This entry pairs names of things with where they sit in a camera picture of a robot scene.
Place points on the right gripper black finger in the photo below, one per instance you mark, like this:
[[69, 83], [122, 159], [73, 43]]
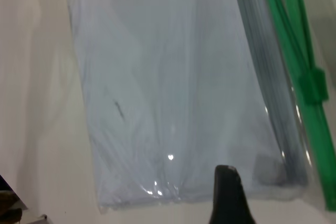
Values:
[[227, 197]]

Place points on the clear zip bag green seal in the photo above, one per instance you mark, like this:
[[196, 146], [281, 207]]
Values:
[[183, 77]]

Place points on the green zipper slider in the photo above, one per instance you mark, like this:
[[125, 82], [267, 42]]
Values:
[[313, 85]]

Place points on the white paper stack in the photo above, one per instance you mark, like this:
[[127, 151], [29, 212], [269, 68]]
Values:
[[170, 90]]

